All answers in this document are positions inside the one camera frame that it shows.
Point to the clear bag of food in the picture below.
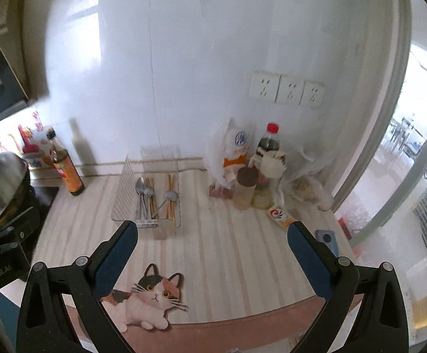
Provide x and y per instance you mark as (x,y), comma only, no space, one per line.
(306,175)

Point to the large steel spoon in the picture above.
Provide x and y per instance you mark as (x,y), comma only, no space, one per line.
(140,187)

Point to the wooden chopstick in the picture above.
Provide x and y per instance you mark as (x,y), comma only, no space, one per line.
(173,204)
(150,194)
(168,196)
(150,183)

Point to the dark soy sauce bottle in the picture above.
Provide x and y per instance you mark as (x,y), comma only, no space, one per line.
(64,165)

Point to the orange white seasoning packet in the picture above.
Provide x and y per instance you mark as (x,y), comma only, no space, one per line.
(281,217)

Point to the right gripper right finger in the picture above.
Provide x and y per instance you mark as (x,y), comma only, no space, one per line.
(381,323)

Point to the red cap cola bottle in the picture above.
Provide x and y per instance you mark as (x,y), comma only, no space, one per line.
(270,162)

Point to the round bowl steel spoon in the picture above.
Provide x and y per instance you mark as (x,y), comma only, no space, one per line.
(148,194)

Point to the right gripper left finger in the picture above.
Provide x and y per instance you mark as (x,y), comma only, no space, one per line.
(44,324)

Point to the white plastic bag with logo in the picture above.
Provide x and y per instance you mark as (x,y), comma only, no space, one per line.
(226,152)

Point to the white wall socket panel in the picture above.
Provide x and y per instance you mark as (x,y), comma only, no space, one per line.
(285,89)

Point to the cat pattern striped table mat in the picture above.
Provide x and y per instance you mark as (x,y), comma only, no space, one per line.
(242,286)

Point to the patterned handle steel spoon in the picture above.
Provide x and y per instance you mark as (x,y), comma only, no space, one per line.
(174,198)

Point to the steel pot lid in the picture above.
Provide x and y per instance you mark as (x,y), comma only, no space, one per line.
(14,184)

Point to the brown lid plastic jar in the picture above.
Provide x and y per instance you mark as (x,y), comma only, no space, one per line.
(244,188)

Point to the blue smartphone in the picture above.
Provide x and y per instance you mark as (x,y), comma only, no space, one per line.
(328,237)

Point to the clear plastic utensil tray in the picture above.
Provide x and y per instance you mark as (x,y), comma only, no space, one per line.
(155,162)

